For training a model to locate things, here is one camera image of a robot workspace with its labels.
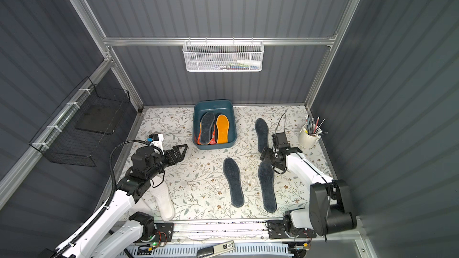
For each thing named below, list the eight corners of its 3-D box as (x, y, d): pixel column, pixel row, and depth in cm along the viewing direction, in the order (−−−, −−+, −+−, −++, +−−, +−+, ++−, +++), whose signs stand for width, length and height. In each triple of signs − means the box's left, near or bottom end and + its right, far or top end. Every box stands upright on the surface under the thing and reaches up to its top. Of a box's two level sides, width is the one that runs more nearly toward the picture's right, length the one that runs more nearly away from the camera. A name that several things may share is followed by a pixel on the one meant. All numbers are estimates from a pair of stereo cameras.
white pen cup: (299, 149, 101) (305, 138, 93) (295, 135, 108) (300, 123, 99) (316, 149, 101) (324, 138, 93) (311, 135, 108) (318, 123, 99)
